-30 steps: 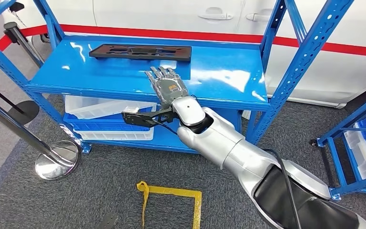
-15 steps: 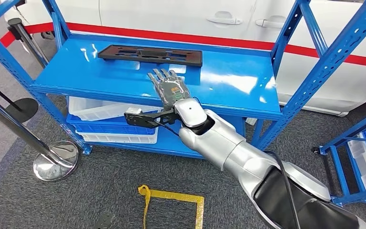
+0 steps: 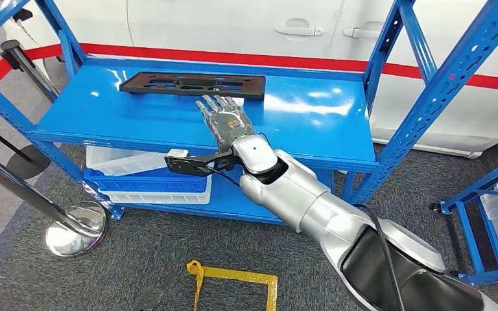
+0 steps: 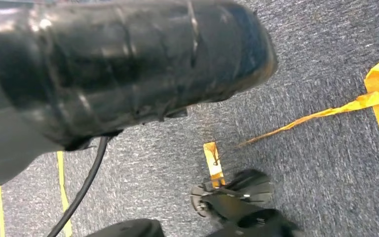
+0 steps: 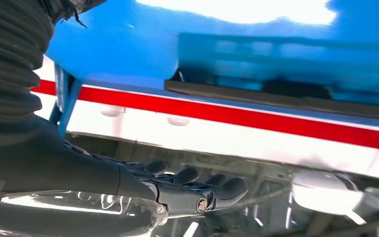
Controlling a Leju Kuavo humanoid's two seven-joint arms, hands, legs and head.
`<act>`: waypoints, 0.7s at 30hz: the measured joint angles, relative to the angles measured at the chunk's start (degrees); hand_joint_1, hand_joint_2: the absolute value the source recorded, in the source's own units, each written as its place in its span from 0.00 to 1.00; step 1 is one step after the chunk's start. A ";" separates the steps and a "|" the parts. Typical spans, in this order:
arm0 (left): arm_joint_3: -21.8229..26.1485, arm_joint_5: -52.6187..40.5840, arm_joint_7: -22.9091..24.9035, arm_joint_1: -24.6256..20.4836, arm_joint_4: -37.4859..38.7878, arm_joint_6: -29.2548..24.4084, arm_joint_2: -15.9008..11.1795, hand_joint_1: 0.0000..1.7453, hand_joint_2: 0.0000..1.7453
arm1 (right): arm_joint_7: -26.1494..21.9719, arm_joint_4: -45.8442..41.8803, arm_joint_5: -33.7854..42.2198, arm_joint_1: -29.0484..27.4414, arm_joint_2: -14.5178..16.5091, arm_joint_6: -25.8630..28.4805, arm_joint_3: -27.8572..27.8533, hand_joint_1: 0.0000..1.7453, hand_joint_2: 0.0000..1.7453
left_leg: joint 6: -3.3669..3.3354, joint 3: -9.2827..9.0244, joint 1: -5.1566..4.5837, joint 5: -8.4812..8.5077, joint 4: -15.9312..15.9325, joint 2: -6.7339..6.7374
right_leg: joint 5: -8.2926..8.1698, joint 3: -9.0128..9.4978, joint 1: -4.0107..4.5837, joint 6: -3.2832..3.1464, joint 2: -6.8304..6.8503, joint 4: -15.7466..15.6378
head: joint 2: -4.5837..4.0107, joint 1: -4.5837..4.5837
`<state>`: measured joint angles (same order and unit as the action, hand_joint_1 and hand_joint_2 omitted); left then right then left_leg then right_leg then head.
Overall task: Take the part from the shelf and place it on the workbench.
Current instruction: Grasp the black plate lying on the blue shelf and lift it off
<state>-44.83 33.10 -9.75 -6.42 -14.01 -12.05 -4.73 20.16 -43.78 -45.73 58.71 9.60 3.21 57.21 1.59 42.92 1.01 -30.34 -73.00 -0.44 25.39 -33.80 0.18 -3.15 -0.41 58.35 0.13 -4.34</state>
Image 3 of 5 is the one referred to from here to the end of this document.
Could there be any white car door handle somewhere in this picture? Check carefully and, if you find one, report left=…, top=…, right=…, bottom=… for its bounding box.
left=342, top=21, right=385, bottom=40
left=273, top=17, right=326, bottom=38

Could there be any blue wheeled shelf rack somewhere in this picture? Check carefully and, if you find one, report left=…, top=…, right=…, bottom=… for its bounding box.
left=431, top=150, right=498, bottom=288

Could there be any loose yellow tape strip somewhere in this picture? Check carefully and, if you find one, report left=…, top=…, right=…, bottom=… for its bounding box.
left=186, top=259, right=206, bottom=311

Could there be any black plastic panel part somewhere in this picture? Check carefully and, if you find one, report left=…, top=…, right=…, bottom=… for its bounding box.
left=119, top=71, right=267, bottom=101

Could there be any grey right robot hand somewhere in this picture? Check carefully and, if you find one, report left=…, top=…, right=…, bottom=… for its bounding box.
left=195, top=94, right=257, bottom=154

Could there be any black-headed belt stanchion post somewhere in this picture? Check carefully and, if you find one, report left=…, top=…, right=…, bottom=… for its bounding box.
left=0, top=40, right=61, bottom=104

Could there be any black right wrist camera bracket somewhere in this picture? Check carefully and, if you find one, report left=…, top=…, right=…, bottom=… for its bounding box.
left=164, top=151, right=241, bottom=178

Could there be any chrome stanchion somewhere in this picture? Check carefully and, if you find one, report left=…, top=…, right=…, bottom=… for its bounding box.
left=0, top=144, right=110, bottom=257

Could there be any long red barrier belt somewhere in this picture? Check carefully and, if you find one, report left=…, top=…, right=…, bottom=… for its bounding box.
left=23, top=43, right=498, bottom=94

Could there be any white car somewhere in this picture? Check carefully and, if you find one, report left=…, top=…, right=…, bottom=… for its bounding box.
left=1, top=0, right=498, bottom=159

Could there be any blue steel shelf rack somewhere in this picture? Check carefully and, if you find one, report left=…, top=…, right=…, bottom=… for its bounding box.
left=0, top=0, right=498, bottom=226

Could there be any black stanchion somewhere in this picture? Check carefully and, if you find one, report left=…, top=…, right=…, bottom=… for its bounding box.
left=0, top=115, right=51, bottom=180

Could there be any yellow floor tape outline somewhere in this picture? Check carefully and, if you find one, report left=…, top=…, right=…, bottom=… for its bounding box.
left=186, top=259, right=279, bottom=311

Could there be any black flat robot part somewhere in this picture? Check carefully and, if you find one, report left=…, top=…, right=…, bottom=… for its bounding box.
left=132, top=286, right=164, bottom=311

